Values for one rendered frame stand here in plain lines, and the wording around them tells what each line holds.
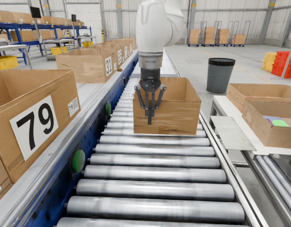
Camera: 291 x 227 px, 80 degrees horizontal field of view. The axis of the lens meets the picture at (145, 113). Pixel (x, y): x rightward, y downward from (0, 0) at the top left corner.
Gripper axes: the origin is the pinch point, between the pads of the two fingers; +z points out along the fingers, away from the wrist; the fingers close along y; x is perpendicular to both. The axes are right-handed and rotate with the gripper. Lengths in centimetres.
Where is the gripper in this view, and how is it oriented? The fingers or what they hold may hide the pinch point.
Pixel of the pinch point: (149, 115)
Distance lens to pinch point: 73.5
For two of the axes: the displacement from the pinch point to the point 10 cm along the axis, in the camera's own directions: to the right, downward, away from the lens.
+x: 0.5, -4.4, 9.0
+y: 10.0, 0.2, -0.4
